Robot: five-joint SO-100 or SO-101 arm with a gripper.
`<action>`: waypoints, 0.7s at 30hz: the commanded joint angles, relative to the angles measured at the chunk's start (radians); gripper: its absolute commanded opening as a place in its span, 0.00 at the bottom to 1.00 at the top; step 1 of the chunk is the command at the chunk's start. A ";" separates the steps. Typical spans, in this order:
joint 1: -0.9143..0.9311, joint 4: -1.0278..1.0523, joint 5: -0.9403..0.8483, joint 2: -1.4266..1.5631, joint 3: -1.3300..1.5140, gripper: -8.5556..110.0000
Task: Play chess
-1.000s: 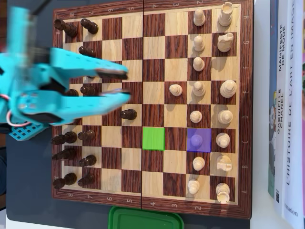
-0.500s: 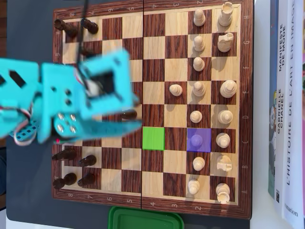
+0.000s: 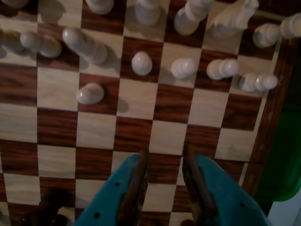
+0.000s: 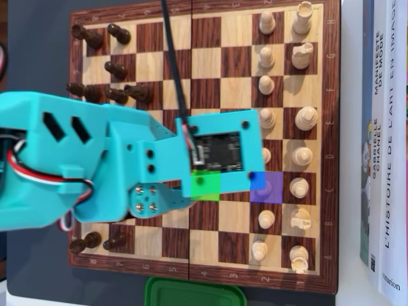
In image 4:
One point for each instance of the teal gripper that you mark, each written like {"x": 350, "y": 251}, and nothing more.
{"x": 145, "y": 201}

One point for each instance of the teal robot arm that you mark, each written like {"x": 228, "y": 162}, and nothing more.
{"x": 32, "y": 204}

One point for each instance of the dark brown wooden knight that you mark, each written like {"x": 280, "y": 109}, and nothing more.
{"x": 140, "y": 92}

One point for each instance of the dark brown wooden pawn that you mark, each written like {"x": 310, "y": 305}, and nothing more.
{"x": 120, "y": 34}
{"x": 117, "y": 70}
{"x": 116, "y": 95}
{"x": 114, "y": 242}

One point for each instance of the dark brown wooden bishop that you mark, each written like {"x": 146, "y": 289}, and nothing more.
{"x": 89, "y": 91}

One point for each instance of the dark brown wooden rook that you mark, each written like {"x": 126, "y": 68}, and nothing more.
{"x": 89, "y": 240}
{"x": 92, "y": 39}

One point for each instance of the wooden folding chessboard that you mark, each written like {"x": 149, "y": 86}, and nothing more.
{"x": 207, "y": 63}

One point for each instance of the white wooden bishop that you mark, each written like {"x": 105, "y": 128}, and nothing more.
{"x": 268, "y": 119}
{"x": 299, "y": 187}

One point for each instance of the green plastic container lid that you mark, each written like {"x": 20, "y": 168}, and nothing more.
{"x": 191, "y": 293}

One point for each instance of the white wooden queen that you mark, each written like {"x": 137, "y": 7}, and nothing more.
{"x": 302, "y": 156}

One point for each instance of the white wooden king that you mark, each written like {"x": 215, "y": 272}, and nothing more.
{"x": 306, "y": 119}

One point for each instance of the white wooden rook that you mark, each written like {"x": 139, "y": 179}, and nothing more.
{"x": 302, "y": 23}
{"x": 299, "y": 257}

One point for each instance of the white Gabrielle Chanel book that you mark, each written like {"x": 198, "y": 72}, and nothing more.
{"x": 377, "y": 153}

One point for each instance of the blue illustrated book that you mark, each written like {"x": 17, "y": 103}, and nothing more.
{"x": 367, "y": 63}

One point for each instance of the white art history book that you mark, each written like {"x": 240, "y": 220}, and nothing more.
{"x": 399, "y": 191}

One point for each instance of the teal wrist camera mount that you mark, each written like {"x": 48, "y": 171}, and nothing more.
{"x": 223, "y": 121}

